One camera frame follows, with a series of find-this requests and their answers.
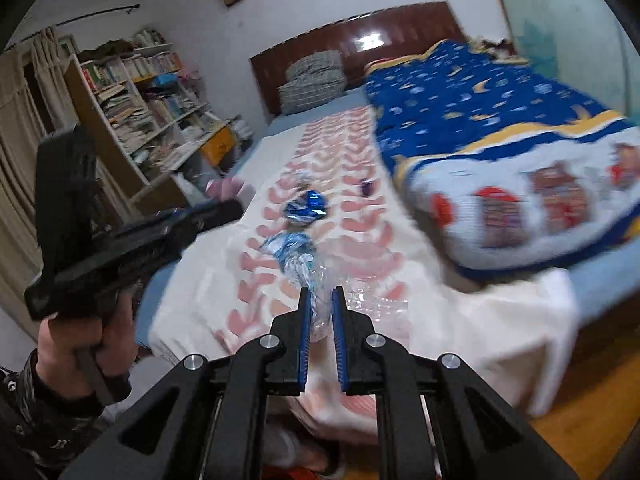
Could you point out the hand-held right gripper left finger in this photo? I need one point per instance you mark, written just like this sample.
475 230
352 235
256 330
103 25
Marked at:
304 340

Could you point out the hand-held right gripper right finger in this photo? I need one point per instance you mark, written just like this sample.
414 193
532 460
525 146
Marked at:
340 345

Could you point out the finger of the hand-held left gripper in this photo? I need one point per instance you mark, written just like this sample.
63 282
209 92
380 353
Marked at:
200 220

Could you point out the crushed clear plastic bottle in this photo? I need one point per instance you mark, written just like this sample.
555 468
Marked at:
300 265

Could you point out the person's left forearm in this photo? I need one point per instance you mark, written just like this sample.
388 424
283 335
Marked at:
35 425

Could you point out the person's left hand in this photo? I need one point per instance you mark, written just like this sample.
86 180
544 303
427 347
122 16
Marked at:
55 355

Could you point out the clear plastic bag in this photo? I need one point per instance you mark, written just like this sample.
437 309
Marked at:
189 186

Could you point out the beige curtain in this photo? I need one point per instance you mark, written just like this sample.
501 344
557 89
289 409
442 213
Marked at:
20 160

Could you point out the white wooden bookshelf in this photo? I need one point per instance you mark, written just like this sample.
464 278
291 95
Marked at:
145 180

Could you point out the orange drawer front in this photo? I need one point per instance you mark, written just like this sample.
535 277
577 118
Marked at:
218 146

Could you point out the crumpled blue foil wrapper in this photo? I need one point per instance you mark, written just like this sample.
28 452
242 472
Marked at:
306 206

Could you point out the cream pink leaf sheet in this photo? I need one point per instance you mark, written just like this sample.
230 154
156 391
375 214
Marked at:
450 320

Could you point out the stacks of books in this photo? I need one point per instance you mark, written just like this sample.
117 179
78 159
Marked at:
135 105

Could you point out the orange plastic basket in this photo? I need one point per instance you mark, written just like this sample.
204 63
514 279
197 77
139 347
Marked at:
290 474

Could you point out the small purple cup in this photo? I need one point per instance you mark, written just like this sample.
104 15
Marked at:
366 187

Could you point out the grey plaid pillow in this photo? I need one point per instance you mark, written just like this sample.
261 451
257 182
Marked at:
312 82

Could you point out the light blue bedsheet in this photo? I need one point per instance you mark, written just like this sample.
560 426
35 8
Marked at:
607 290

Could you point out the dark red wooden headboard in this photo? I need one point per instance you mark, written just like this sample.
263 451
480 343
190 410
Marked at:
400 25

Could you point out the blue star moon blanket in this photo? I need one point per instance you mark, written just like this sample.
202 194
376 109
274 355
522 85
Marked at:
500 110

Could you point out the pale green wardrobe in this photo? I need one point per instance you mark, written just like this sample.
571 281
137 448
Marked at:
575 35

